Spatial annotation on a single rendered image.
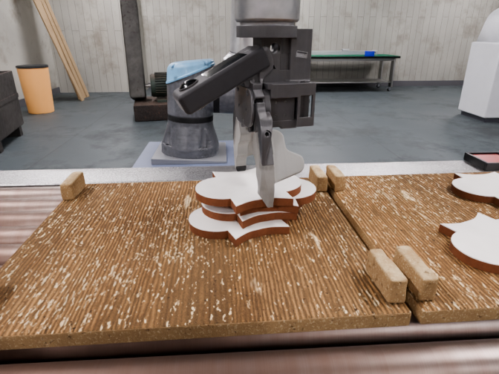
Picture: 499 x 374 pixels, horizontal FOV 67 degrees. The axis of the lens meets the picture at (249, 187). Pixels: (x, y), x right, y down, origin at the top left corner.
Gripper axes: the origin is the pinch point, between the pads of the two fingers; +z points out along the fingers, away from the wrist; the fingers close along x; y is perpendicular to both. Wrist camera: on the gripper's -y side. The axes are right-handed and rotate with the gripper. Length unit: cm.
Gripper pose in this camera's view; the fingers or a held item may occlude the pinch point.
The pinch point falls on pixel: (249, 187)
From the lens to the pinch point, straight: 50.8
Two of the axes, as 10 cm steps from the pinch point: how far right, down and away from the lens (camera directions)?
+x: -3.1, -3.6, 8.8
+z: 0.0, 9.3, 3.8
